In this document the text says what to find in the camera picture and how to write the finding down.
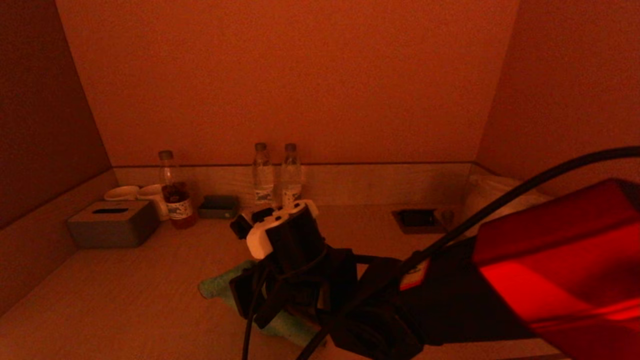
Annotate white ceramic mug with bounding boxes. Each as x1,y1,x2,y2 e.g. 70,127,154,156
104,185,141,202
137,184,170,222

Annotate teal microfibre cloth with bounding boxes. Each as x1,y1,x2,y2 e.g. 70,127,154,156
198,260,326,348

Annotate black pop-up power socket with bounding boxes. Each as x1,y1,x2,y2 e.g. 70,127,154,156
392,209,448,235

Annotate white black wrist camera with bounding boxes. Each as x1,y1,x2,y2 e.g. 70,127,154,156
230,200,321,260

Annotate teal tissue box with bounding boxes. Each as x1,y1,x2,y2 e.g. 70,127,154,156
67,201,161,249

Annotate clear water bottle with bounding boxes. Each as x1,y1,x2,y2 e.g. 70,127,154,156
281,143,303,207
252,142,276,207

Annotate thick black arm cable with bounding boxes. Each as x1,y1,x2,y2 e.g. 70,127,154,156
295,146,640,360

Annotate cream electric kettle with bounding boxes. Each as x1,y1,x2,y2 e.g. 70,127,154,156
462,172,556,237

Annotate amber tea bottle blue label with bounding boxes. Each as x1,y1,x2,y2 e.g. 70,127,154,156
158,150,198,230

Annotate small teal tray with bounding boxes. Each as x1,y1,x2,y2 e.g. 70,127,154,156
198,195,240,220

